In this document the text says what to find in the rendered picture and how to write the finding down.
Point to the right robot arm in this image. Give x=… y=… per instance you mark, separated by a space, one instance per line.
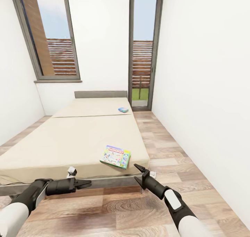
x=188 y=225

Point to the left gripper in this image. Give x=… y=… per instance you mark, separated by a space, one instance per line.
x=66 y=186

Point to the door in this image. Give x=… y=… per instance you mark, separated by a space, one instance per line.
x=144 y=32

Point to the fixed window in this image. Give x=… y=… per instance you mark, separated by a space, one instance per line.
x=48 y=32

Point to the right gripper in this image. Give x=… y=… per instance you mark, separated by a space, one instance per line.
x=147 y=181

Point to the bed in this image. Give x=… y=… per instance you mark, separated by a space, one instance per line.
x=76 y=136

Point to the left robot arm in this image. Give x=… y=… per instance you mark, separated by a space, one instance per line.
x=13 y=216

